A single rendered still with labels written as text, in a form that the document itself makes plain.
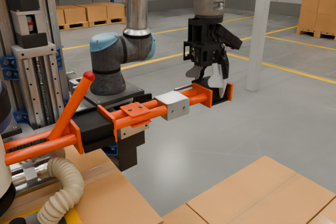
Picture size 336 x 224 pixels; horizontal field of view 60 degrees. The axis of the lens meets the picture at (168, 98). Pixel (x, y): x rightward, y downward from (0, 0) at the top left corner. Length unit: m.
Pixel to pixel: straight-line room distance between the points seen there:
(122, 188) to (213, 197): 0.81
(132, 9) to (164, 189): 1.47
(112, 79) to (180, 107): 0.53
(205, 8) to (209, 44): 0.09
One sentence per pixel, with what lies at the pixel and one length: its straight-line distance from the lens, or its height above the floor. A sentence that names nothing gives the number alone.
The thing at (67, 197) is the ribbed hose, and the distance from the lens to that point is 0.58.
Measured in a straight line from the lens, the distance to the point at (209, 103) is 0.77.
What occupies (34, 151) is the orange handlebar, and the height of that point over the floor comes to 1.20.
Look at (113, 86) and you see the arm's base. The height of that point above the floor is 1.07.
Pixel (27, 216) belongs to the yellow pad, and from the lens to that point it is 0.64.
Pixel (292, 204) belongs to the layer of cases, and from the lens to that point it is 1.50.
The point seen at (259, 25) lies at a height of 0.86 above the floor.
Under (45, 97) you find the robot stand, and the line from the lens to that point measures 1.24.
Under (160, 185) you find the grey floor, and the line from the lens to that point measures 2.31.
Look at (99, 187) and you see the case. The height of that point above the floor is 1.07.
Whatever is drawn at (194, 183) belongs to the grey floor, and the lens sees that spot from 2.33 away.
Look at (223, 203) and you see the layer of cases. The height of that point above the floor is 0.54.
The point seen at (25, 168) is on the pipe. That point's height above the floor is 1.16.
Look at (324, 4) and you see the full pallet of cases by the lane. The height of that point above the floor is 0.74.
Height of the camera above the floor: 1.52
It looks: 24 degrees down
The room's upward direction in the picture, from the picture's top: straight up
